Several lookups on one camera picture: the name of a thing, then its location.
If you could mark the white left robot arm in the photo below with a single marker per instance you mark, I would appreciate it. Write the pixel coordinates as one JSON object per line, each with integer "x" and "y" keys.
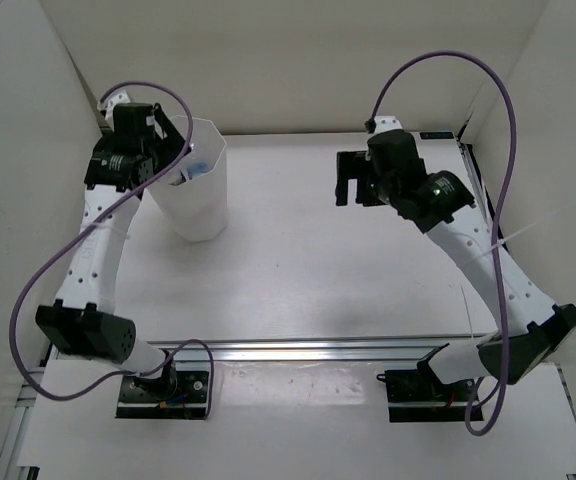
{"x": 81, "y": 321}

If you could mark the black label bottle black cap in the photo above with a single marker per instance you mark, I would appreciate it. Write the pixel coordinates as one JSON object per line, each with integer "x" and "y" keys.
{"x": 176, "y": 178}

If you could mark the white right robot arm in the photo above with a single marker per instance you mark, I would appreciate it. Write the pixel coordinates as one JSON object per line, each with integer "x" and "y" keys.
{"x": 531, "y": 326}

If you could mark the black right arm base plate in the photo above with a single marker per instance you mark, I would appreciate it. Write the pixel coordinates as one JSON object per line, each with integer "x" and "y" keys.
{"x": 412, "y": 399}

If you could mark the aluminium front rail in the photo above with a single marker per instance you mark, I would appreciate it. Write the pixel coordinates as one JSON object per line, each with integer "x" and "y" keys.
{"x": 406, "y": 349}

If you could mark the blue label clear bottle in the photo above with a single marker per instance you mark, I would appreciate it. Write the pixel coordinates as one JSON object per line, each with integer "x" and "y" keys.
{"x": 195, "y": 169}

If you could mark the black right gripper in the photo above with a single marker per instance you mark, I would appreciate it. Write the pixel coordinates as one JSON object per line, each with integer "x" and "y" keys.
{"x": 351, "y": 165}

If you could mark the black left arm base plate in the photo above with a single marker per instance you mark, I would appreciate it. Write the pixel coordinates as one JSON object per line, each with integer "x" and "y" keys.
{"x": 180, "y": 394}

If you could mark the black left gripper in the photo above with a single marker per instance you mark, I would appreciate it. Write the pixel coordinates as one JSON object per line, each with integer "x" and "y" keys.
{"x": 170, "y": 145}

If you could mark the white octagonal plastic bin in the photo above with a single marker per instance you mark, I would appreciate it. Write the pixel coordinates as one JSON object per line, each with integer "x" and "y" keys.
{"x": 197, "y": 209}

